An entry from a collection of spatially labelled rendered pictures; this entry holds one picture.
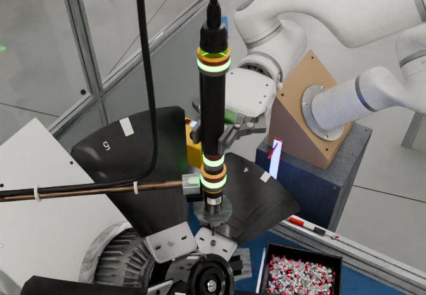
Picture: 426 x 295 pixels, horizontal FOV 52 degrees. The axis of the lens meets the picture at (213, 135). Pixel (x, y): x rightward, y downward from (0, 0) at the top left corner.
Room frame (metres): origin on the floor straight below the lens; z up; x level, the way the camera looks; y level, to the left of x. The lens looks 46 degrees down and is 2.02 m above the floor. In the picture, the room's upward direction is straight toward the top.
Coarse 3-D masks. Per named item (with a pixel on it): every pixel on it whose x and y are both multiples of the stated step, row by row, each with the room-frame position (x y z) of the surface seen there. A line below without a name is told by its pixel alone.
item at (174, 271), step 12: (156, 264) 0.43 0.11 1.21; (168, 264) 0.44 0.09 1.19; (180, 264) 0.41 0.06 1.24; (192, 264) 0.40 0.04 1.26; (204, 264) 0.41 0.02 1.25; (216, 264) 0.42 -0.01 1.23; (228, 264) 0.42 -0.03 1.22; (156, 276) 0.41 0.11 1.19; (168, 276) 0.40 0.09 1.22; (180, 276) 0.38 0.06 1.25; (192, 276) 0.38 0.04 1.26; (204, 276) 0.39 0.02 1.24; (216, 276) 0.40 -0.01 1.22; (228, 276) 0.41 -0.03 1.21; (180, 288) 0.36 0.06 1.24; (192, 288) 0.36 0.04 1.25; (204, 288) 0.37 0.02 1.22; (216, 288) 0.38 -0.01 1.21; (228, 288) 0.39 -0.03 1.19
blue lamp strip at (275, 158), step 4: (276, 140) 0.79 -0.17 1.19; (280, 144) 0.78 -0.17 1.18; (276, 148) 0.78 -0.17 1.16; (280, 148) 0.78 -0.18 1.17; (276, 152) 0.78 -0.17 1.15; (272, 156) 0.79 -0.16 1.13; (276, 156) 0.78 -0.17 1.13; (272, 160) 0.79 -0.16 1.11; (276, 160) 0.78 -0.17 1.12; (272, 164) 0.79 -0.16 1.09; (276, 164) 0.78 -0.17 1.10; (272, 168) 0.79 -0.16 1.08; (276, 168) 0.78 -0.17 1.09; (272, 172) 0.79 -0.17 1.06; (276, 172) 0.78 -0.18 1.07
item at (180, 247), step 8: (184, 224) 0.47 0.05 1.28; (160, 232) 0.47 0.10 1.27; (168, 232) 0.47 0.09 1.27; (176, 232) 0.47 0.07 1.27; (184, 232) 0.46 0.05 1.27; (152, 240) 0.46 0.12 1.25; (160, 240) 0.46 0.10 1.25; (176, 240) 0.46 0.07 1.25; (184, 240) 0.45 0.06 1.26; (192, 240) 0.45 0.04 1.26; (152, 248) 0.45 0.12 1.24; (160, 248) 0.45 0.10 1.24; (168, 248) 0.45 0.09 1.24; (176, 248) 0.45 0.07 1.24; (184, 248) 0.45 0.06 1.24; (192, 248) 0.44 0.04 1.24; (160, 256) 0.44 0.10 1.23; (168, 256) 0.44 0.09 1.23; (176, 256) 0.43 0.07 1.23
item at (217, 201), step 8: (208, 8) 0.48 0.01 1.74; (216, 8) 0.48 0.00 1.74; (208, 16) 0.48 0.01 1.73; (216, 16) 0.48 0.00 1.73; (208, 24) 0.48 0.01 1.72; (216, 24) 0.48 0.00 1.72; (224, 24) 0.49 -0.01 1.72; (200, 32) 0.48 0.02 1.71; (208, 32) 0.47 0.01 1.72; (216, 32) 0.47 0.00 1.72; (224, 32) 0.48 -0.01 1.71; (200, 40) 0.48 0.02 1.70; (208, 40) 0.47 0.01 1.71; (216, 40) 0.47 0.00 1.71; (224, 40) 0.47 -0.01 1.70; (208, 48) 0.47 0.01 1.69; (216, 48) 0.47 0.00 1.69; (224, 48) 0.47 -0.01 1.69; (208, 192) 0.47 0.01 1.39; (208, 200) 0.47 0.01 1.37; (216, 200) 0.47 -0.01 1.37; (208, 208) 0.47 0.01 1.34; (216, 208) 0.47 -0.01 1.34
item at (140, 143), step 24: (144, 120) 0.60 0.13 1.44; (168, 120) 0.61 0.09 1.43; (96, 144) 0.56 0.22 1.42; (120, 144) 0.57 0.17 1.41; (144, 144) 0.57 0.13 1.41; (168, 144) 0.58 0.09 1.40; (96, 168) 0.53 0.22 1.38; (120, 168) 0.54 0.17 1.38; (144, 168) 0.54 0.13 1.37; (168, 168) 0.54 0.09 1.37; (144, 192) 0.51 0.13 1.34; (168, 192) 0.51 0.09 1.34; (144, 216) 0.48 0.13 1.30; (168, 216) 0.48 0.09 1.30
